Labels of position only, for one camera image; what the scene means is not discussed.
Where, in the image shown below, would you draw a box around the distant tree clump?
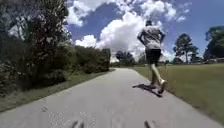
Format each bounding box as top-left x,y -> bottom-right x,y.
114,50 -> 136,66

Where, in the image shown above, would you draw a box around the grey asphalt path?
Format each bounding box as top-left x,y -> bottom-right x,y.
0,67 -> 224,128

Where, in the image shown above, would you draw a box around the person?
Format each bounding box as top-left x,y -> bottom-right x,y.
136,19 -> 168,95

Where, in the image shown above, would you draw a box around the dense bushes and trees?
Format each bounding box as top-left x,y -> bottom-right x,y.
0,0 -> 112,98

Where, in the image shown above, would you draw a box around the robot's own part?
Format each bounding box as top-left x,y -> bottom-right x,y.
71,120 -> 86,128
143,120 -> 153,128

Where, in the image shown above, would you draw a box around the tall tree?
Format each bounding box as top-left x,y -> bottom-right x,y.
172,32 -> 200,64

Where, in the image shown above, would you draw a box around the grass verge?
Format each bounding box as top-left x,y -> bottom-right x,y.
0,68 -> 116,114

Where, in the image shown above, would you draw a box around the grass field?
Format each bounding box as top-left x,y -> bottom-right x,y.
130,62 -> 224,125

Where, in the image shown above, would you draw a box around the large dark tree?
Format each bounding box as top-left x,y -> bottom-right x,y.
202,25 -> 224,62

